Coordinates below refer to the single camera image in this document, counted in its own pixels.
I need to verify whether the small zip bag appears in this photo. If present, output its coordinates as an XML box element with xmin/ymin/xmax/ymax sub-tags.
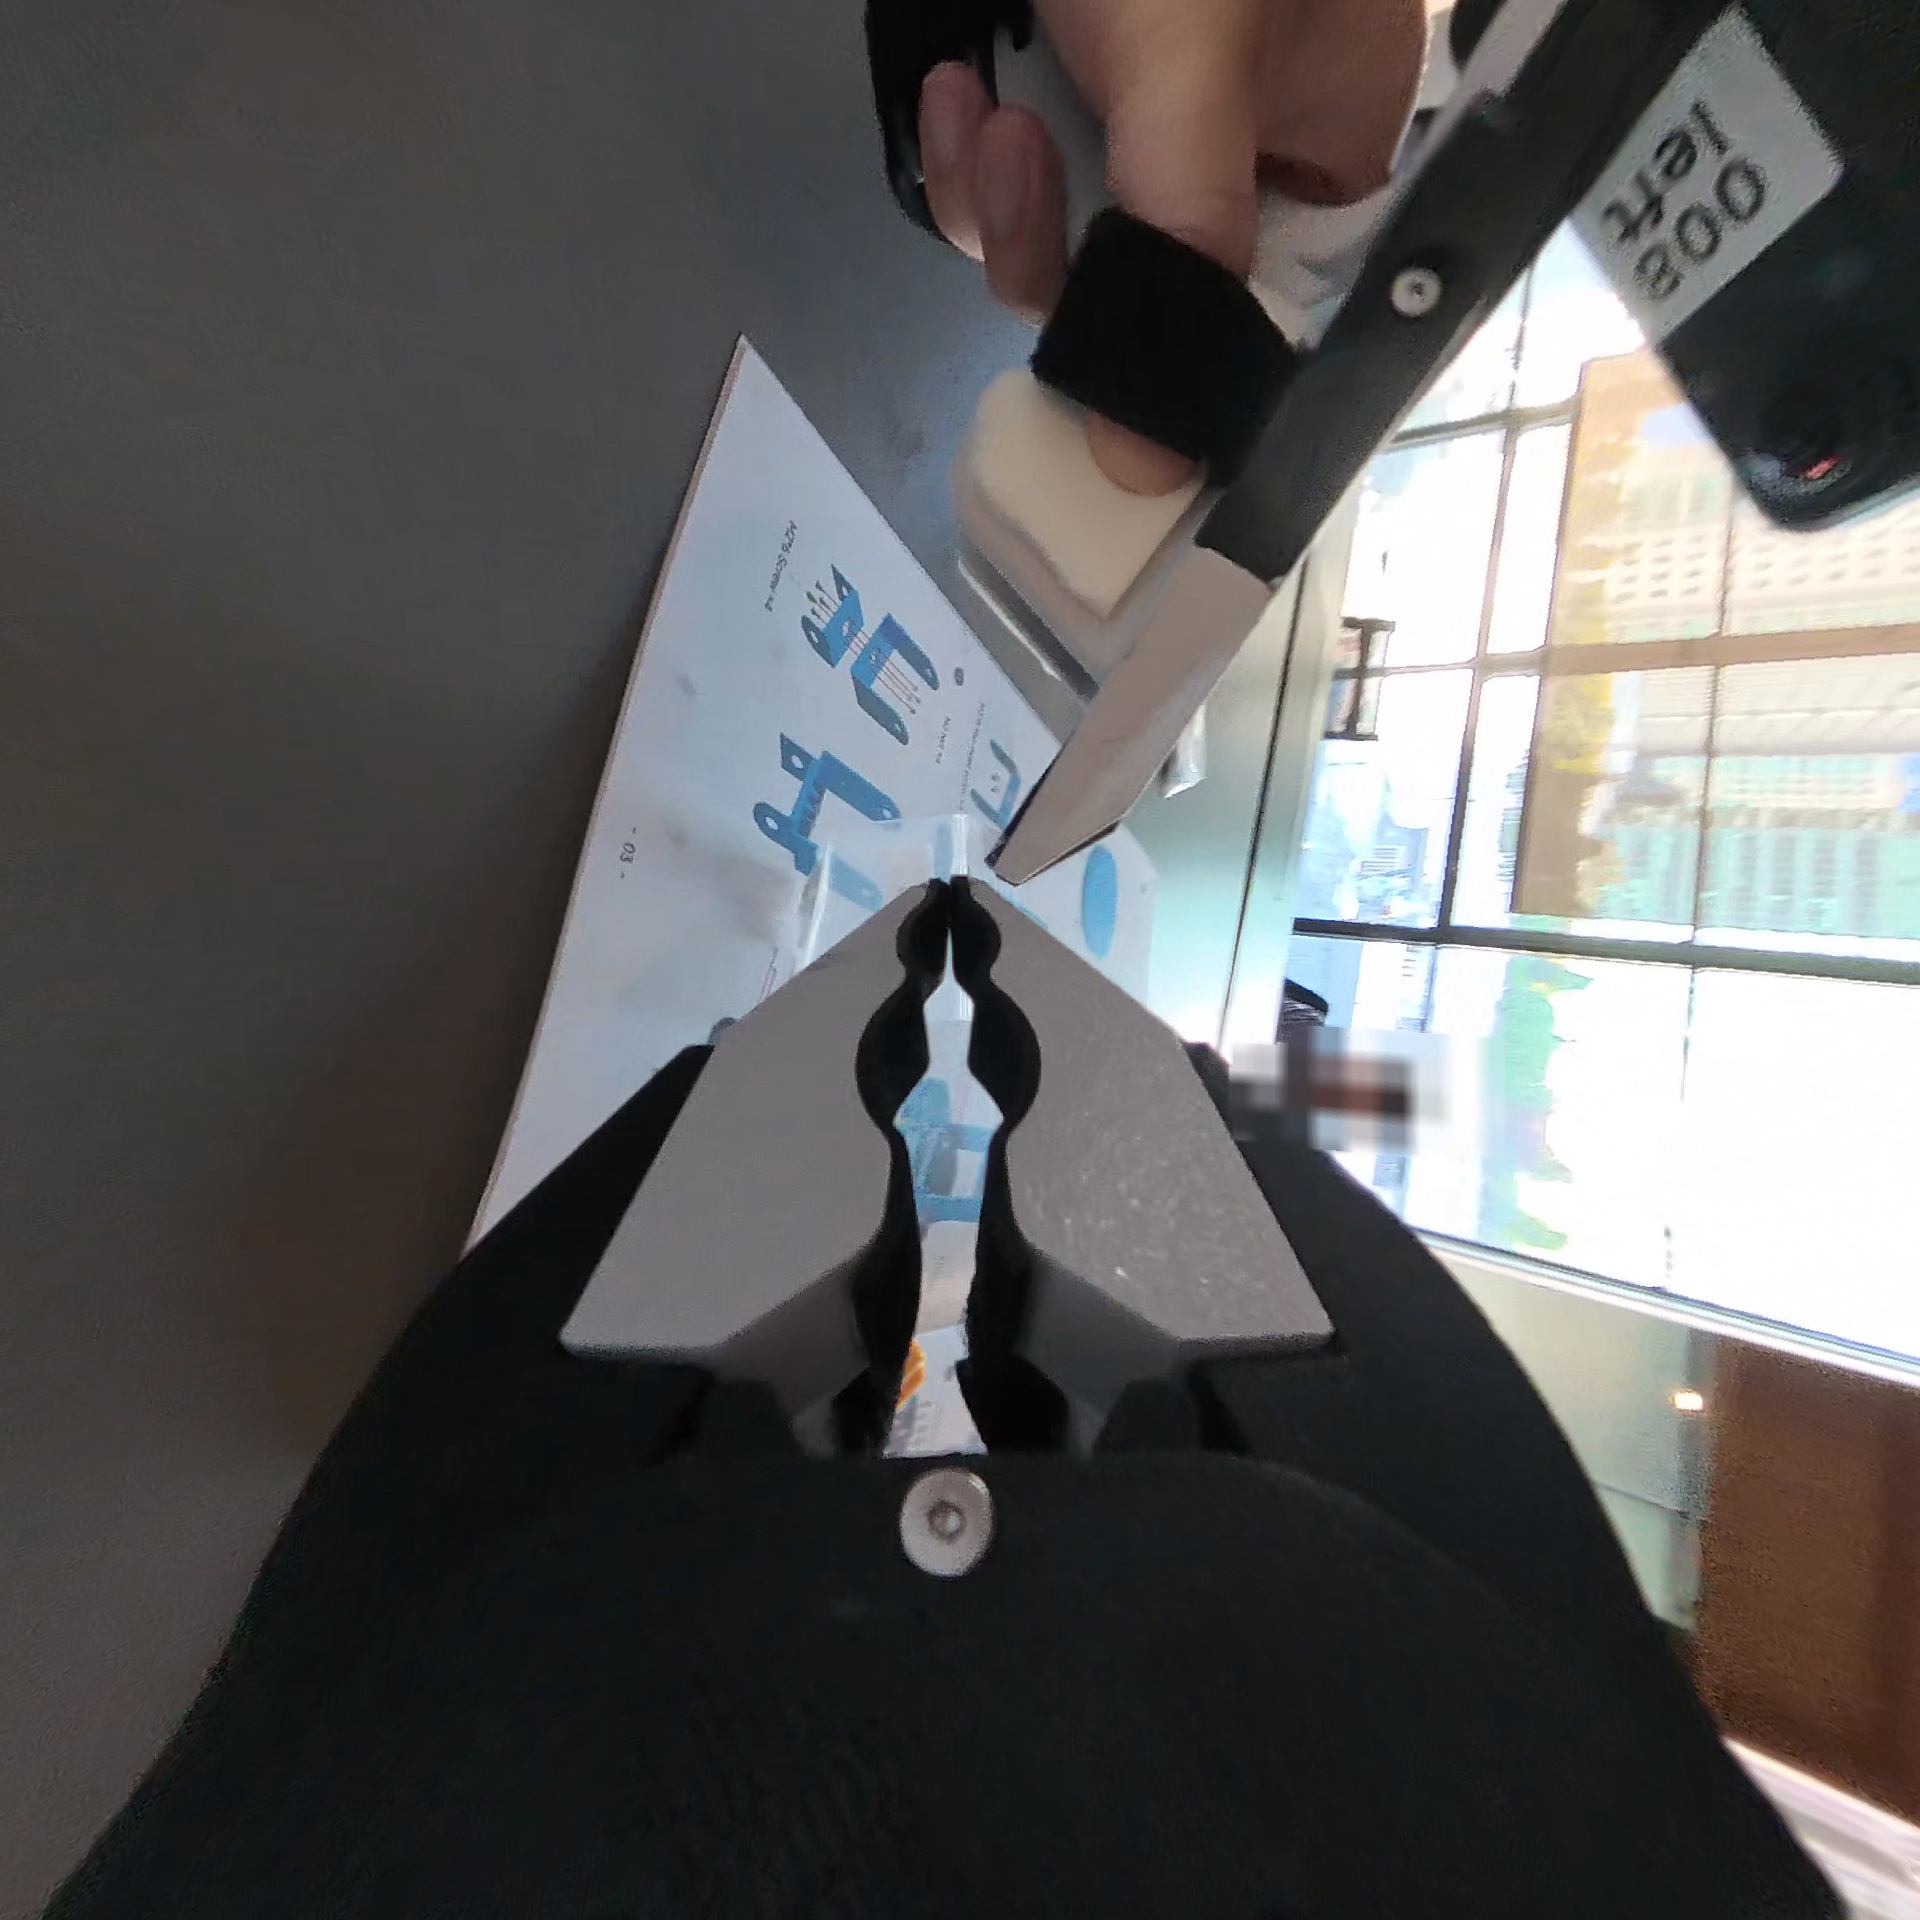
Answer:
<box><xmin>786</xmin><ymin>811</ymin><xmax>992</xmax><ymax>978</ymax></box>

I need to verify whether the person's left hand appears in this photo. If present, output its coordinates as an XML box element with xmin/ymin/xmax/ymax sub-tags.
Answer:
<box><xmin>915</xmin><ymin>0</ymin><xmax>1430</xmax><ymax>496</ymax></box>

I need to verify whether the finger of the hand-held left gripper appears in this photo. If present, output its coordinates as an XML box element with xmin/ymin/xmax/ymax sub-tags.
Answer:
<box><xmin>958</xmin><ymin>535</ymin><xmax>1280</xmax><ymax>893</ymax></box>

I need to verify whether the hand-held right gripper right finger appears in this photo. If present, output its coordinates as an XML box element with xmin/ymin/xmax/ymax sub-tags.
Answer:
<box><xmin>952</xmin><ymin>880</ymin><xmax>1335</xmax><ymax>1422</ymax></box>

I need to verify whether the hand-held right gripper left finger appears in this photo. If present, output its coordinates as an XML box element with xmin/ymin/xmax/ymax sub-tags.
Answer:
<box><xmin>559</xmin><ymin>881</ymin><xmax>952</xmax><ymax>1453</ymax></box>

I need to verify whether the large paned window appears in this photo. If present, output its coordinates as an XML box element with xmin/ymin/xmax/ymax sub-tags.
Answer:
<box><xmin>1291</xmin><ymin>227</ymin><xmax>1920</xmax><ymax>1383</ymax></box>

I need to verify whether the printed assembly instruction sheet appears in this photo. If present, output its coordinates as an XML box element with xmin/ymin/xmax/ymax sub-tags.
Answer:
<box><xmin>464</xmin><ymin>336</ymin><xmax>1202</xmax><ymax>1450</ymax></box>

